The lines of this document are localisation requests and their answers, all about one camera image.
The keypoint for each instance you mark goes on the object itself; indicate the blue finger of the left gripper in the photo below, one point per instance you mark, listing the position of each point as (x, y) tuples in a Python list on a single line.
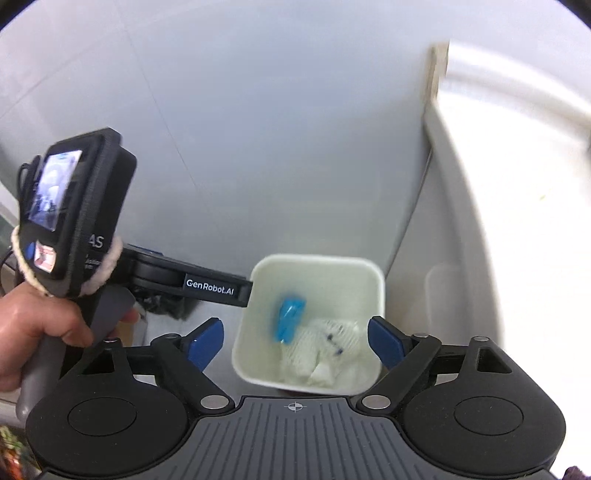
[(164, 275)]

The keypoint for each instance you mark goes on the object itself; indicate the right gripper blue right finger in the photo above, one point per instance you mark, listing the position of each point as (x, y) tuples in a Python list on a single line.
[(408, 361)]

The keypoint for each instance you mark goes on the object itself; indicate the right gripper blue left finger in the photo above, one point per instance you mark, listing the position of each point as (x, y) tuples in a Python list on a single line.
[(182, 361)]

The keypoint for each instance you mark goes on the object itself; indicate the white square trash bin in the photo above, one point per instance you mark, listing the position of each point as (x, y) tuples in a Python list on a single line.
[(336, 288)]

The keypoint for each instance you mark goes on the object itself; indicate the white kitchen counter cabinet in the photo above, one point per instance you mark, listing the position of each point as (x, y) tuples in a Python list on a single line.
[(498, 242)]

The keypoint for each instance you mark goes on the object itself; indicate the person's left hand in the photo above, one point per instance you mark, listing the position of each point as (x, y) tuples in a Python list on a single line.
[(27, 317)]

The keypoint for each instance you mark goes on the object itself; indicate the white foam net wrap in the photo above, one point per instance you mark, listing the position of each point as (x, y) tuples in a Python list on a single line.
[(321, 351)]

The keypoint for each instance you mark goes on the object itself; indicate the blue wrapper in bin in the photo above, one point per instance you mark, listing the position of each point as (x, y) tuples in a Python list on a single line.
[(289, 317)]

